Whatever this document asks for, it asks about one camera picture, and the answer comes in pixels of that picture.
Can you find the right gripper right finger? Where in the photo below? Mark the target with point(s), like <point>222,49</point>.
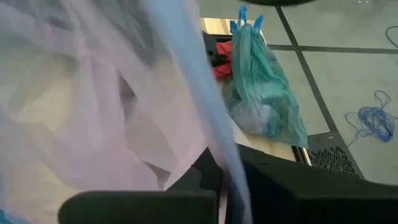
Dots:
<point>311,199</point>

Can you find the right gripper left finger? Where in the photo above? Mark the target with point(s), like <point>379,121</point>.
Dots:
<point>140,207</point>

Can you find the pink plastic trash bag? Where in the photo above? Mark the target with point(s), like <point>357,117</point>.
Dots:
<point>93,109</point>

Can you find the teal plastic trash bag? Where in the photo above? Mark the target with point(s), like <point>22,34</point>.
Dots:
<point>264,93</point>

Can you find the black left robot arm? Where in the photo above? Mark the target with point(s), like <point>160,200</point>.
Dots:
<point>276,2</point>

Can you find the black perforated floor mat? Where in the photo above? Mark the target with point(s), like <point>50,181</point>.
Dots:
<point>334,155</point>

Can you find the red and black cloth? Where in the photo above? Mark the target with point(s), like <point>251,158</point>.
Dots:
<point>223,59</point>

